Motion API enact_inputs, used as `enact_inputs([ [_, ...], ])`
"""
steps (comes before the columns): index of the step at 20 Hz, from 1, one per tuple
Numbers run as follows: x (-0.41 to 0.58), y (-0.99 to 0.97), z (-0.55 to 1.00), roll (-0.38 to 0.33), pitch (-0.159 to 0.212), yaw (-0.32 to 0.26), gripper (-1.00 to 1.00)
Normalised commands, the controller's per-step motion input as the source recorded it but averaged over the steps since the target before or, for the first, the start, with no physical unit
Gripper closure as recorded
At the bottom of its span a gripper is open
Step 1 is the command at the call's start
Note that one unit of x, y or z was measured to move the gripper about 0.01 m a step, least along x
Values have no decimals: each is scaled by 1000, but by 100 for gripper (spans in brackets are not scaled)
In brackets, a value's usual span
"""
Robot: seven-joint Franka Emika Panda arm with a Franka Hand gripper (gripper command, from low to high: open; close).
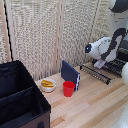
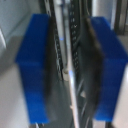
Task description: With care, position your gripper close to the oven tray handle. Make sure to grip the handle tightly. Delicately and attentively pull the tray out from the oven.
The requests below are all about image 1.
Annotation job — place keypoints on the black toaster oven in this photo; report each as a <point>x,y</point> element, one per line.
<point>120,63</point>

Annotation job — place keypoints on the black dish rack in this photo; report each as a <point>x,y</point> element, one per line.
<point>96,75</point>

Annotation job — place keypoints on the yellow food pieces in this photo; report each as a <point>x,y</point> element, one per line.
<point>47,83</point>

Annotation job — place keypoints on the red plastic cup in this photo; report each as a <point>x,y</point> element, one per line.
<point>69,89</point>

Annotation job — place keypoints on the beige woven folding screen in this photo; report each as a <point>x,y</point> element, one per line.
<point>33,36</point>

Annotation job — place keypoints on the blue box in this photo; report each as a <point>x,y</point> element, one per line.
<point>69,73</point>

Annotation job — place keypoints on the white round bowl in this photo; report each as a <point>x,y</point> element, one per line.
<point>48,88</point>

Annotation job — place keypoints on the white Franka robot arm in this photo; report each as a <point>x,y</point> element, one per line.
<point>106,46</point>

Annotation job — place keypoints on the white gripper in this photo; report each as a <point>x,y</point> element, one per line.
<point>99,63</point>

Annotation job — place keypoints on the black fabric storage box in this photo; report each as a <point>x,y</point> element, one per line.
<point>20,96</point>

